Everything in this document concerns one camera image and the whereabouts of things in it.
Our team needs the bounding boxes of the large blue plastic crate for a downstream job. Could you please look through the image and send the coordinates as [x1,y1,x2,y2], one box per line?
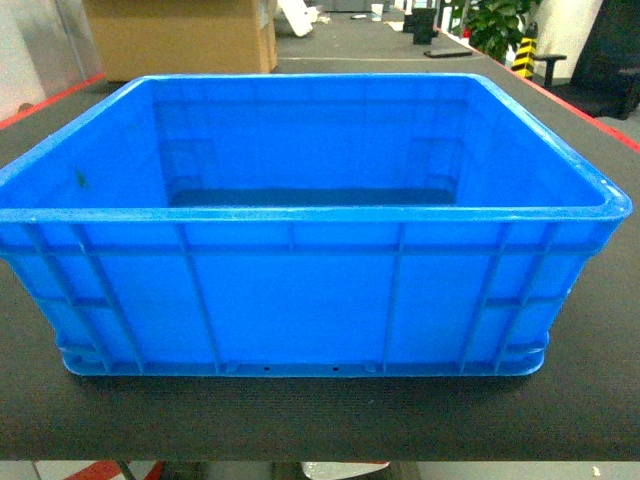
[1,73,632,377]

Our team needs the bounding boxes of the large cardboard box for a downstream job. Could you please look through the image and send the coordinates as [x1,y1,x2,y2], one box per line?
[83,0,277,81]

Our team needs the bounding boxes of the black flat device on table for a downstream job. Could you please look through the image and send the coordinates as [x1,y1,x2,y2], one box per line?
[424,48,473,59]

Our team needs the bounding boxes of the white foam piece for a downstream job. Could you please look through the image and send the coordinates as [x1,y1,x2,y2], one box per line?
[277,0,318,37]

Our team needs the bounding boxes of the black stacked boxes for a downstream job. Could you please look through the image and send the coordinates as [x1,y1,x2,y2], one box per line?
[402,8,437,45]

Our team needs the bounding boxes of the yellow black striped bollard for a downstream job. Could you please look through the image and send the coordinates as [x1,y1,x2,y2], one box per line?
[511,22,538,80]

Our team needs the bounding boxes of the green potted plant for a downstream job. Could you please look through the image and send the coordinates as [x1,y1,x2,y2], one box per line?
[452,0,541,64]

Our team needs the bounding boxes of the black office chair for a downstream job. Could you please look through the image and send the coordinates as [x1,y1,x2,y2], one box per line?
[534,1,639,120]

